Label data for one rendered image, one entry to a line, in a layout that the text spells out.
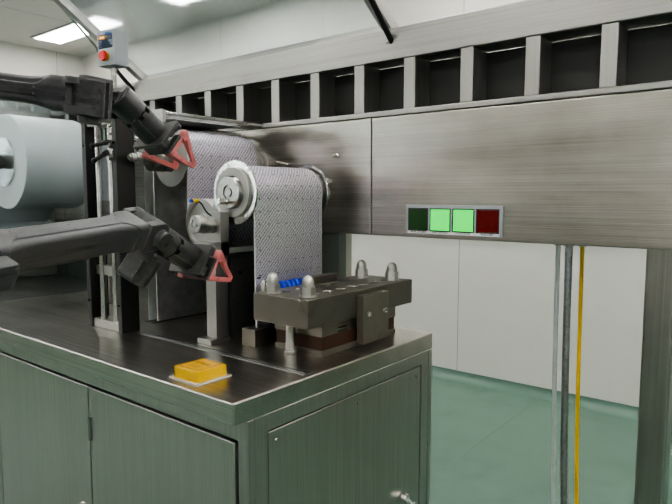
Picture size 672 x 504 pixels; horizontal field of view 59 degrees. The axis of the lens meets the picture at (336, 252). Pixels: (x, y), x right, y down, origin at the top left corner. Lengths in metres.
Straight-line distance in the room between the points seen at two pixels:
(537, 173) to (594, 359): 2.58
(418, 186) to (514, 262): 2.47
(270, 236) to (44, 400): 0.71
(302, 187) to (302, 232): 0.11
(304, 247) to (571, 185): 0.63
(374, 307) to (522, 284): 2.58
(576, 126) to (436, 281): 2.92
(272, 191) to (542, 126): 0.61
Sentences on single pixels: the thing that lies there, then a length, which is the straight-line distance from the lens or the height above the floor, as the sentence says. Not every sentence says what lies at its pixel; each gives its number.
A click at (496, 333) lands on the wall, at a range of 4.01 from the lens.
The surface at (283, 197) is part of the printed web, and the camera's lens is 1.43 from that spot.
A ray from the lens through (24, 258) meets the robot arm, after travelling 0.91.
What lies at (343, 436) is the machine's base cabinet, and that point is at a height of 0.75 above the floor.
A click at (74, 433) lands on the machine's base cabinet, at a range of 1.58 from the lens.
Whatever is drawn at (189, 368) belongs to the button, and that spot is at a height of 0.92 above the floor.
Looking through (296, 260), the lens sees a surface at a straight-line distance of 1.47.
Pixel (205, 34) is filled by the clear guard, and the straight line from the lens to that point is 1.96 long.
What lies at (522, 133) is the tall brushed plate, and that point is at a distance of 1.36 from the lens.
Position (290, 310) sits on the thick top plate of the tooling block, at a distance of 1.25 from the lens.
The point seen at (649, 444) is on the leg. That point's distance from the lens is 1.54.
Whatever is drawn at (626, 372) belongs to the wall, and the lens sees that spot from 3.80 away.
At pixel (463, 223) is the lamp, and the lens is 1.40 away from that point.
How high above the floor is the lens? 1.24
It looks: 5 degrees down
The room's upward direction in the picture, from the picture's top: straight up
